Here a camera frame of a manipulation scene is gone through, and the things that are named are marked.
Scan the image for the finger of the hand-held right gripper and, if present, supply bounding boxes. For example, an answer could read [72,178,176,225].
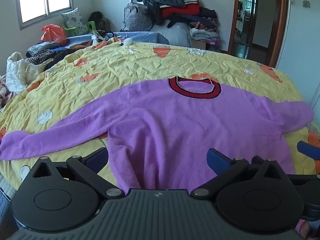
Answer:
[297,141,320,162]

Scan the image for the grey fabric bundle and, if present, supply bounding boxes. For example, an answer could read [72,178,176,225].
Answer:
[150,22,192,47]

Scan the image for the green plastic chair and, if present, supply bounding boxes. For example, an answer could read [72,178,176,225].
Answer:
[62,21,97,37]

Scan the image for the purple sweater with red collar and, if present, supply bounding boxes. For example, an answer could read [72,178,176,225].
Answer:
[0,76,315,198]

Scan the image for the grey floral pillow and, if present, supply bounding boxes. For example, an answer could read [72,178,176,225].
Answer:
[61,7,89,34]

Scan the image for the red folded sweater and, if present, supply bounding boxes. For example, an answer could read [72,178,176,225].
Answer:
[160,4,202,18]

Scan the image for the window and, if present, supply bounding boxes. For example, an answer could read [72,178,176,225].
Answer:
[15,0,73,30]

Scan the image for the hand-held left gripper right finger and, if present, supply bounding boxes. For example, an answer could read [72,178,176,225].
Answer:
[190,148,292,198]

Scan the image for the blue quilted cover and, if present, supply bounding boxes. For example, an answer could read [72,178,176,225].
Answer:
[66,31,169,48]

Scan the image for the stack of folded clothes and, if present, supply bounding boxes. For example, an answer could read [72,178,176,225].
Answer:
[189,7,222,48]

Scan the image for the dark backpack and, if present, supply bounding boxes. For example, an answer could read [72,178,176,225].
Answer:
[87,11,110,32]

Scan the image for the yellow carrot print blanket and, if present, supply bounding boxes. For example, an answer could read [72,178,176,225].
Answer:
[0,41,320,240]

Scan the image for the dark striped clothes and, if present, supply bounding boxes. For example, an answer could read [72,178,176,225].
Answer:
[25,41,75,65]

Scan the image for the white quilted jacket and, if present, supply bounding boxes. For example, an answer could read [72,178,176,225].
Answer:
[5,52,54,93]

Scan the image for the cardboard box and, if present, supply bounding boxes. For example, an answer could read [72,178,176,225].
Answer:
[191,39,207,50]

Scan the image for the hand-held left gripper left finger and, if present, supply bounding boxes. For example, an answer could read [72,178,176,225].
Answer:
[24,147,125,198]

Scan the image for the wooden door frame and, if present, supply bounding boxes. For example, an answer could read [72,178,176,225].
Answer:
[227,0,290,68]

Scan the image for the houndstooth bag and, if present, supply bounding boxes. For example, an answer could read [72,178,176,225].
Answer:
[122,2,154,32]

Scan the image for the orange plastic bag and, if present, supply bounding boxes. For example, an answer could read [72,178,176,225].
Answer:
[40,24,68,46]

